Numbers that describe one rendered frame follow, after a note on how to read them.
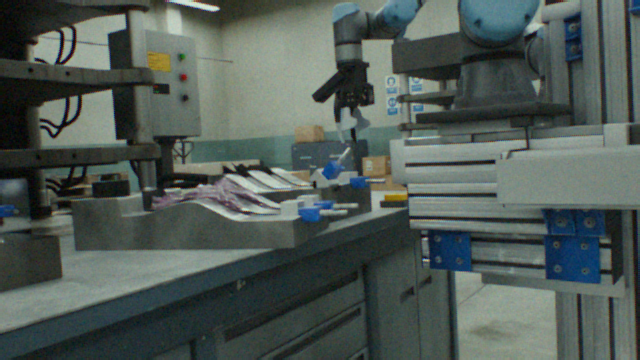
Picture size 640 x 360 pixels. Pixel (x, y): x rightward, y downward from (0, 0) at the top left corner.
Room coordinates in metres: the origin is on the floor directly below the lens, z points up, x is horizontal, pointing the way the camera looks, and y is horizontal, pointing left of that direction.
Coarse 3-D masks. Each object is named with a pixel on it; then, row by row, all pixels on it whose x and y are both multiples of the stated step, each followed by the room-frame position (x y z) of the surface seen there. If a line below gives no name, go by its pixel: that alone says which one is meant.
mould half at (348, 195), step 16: (224, 176) 1.49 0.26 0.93; (240, 176) 1.51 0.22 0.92; (256, 176) 1.56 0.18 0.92; (288, 176) 1.65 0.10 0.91; (256, 192) 1.43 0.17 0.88; (272, 192) 1.40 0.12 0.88; (288, 192) 1.37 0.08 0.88; (304, 192) 1.35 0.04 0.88; (320, 192) 1.32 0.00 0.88; (336, 192) 1.38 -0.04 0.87; (352, 192) 1.45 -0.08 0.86; (368, 192) 1.52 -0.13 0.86; (368, 208) 1.52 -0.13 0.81
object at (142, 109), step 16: (128, 16) 1.81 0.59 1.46; (128, 32) 1.81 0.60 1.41; (144, 32) 1.84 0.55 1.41; (16, 48) 2.19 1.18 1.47; (32, 48) 2.20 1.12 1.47; (128, 48) 1.81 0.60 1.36; (144, 48) 1.82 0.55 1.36; (144, 64) 1.82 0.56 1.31; (144, 96) 1.81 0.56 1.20; (32, 112) 2.18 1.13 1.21; (144, 112) 1.81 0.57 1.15; (32, 128) 2.18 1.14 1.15; (144, 128) 1.81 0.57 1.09; (32, 144) 2.18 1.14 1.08; (32, 176) 2.17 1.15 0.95; (144, 176) 1.80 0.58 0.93; (32, 192) 2.18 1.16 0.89; (32, 208) 2.16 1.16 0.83; (48, 208) 2.19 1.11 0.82
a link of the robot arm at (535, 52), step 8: (536, 40) 1.45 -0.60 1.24; (528, 48) 1.48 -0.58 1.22; (536, 48) 1.44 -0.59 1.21; (528, 56) 1.47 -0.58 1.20; (536, 56) 1.44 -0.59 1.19; (544, 56) 1.40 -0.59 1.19; (528, 64) 1.48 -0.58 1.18; (536, 64) 1.45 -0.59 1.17; (544, 64) 1.40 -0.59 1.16; (536, 72) 1.48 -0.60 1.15; (544, 72) 1.40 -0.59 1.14
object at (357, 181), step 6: (342, 174) 1.46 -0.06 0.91; (348, 174) 1.45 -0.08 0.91; (354, 174) 1.48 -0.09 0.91; (342, 180) 1.46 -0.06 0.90; (348, 180) 1.45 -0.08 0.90; (354, 180) 1.45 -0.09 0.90; (360, 180) 1.44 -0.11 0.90; (366, 180) 1.44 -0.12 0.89; (372, 180) 1.44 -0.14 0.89; (378, 180) 1.42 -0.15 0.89; (384, 180) 1.42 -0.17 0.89; (354, 186) 1.45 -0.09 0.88; (360, 186) 1.44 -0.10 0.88; (366, 186) 1.45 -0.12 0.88
